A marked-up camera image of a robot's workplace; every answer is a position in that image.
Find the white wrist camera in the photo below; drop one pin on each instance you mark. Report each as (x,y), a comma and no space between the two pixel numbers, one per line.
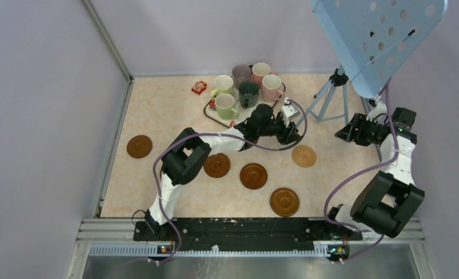
(378,110)
(289,111)

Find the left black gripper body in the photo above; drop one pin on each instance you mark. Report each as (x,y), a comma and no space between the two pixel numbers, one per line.
(277,128)

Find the pink mug front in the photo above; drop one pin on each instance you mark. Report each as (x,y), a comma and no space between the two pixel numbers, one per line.
(271,88)

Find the brown coaster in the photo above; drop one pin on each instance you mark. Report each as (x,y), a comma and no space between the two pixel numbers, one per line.
(217,166)
(284,202)
(253,176)
(139,146)

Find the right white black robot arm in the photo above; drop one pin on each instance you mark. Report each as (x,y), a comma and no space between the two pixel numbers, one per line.
(391,198)

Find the pink mug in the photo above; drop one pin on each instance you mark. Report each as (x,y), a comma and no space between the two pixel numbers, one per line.
(271,88)
(259,71)

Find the pink mug back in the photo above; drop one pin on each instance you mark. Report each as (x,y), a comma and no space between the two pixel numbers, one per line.
(259,71)

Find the dark green mug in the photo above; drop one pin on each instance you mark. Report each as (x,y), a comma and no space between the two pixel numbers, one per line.
(248,94)

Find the green mug front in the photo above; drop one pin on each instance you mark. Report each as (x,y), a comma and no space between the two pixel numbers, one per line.
(225,107)

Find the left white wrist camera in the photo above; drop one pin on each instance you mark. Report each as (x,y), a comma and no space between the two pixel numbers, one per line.
(289,111)

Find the red snack packet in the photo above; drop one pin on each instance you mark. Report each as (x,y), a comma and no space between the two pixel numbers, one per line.
(199,87)

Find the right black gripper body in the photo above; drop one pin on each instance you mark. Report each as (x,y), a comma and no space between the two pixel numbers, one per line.
(366,131)

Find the light tan coaster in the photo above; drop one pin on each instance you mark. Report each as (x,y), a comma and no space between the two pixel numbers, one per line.
(304,156)

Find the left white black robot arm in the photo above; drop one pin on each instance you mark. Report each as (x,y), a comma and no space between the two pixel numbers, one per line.
(182,161)

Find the purple mug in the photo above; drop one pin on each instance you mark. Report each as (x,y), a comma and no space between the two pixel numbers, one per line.
(241,73)

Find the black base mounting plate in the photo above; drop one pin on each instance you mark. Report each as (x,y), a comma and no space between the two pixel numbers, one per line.
(245,234)

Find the light blue music stand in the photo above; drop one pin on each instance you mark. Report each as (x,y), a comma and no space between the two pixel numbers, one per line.
(373,38)

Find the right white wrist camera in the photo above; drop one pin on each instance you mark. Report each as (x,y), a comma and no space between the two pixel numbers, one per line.
(378,110)

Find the green mug back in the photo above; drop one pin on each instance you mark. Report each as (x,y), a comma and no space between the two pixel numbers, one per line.
(223,84)

